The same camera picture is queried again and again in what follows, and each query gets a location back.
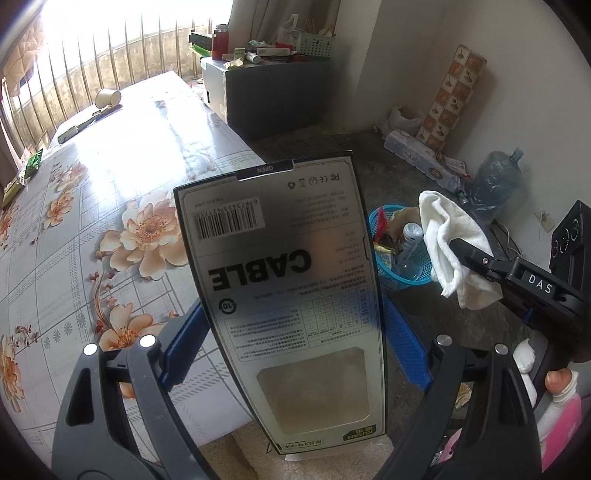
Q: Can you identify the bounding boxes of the white wrapped long package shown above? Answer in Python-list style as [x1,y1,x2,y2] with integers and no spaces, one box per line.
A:
[384,130,462,192]

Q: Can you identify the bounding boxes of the translucent plastic bag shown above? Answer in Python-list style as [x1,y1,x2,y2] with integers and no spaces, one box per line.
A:
[277,14,301,44]

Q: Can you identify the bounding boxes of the red thermos bottle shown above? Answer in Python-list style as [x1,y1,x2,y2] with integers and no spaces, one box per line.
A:
[211,24,230,61]

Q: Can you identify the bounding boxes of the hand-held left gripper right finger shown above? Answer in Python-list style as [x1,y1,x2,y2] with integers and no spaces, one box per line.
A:
[369,298,541,480]

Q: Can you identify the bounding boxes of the beige curtain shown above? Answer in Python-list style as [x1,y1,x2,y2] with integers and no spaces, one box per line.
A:
[228,0,342,47]

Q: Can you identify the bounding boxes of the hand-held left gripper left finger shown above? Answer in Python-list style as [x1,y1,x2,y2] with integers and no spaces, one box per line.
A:
[52,298,211,480]

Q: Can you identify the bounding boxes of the floral tablecloth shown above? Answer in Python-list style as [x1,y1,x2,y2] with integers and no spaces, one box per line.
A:
[0,70,259,444]

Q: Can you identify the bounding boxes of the grey black cable box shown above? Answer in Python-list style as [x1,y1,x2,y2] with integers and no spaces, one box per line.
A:
[173,150,389,455]

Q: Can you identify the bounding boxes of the tall patterned cardboard box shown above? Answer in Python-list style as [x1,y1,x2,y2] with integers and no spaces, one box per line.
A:
[416,45,488,151]

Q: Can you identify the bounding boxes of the black green long box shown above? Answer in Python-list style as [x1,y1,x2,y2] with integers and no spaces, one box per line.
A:
[188,31,215,58]

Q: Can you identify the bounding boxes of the dark cabinet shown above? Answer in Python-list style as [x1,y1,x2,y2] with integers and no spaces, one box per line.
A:
[202,58,331,144]

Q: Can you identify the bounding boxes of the white cloth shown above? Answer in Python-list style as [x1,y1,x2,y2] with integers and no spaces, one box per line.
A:
[418,190,504,311]

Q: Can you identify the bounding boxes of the person's right forearm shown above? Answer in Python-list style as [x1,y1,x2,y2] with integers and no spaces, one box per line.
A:
[512,339,583,462]

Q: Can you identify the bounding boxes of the green perforated basket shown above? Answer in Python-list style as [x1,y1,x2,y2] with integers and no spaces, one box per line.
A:
[295,33,334,58]

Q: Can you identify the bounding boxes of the hanging quilt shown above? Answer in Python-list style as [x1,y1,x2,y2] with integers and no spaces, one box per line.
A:
[2,16,47,88]

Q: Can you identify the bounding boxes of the metal balcony railing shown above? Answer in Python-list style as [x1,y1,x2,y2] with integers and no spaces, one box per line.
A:
[0,0,234,153]

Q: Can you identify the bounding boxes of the blue plastic wastebasket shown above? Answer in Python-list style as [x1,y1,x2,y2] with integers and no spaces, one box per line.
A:
[367,203,437,292]

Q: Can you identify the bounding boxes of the large clear water jug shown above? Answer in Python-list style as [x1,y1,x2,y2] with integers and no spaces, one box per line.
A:
[466,147,525,222]

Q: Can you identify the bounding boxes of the person's right hand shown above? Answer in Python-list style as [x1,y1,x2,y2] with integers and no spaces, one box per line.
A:
[544,368,580,398]

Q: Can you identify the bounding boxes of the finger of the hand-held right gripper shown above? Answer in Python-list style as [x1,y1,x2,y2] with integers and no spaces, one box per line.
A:
[485,272,532,324]
[449,237,518,278]

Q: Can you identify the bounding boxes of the clear plastic bottle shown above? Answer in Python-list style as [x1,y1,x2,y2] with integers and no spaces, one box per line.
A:
[392,222,432,280]

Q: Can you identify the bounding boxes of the red white paper packet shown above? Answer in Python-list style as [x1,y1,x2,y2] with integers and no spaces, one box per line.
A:
[443,157,472,178]

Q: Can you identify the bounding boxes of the white plastic bag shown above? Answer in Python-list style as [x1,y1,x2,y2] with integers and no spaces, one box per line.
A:
[385,105,426,134]

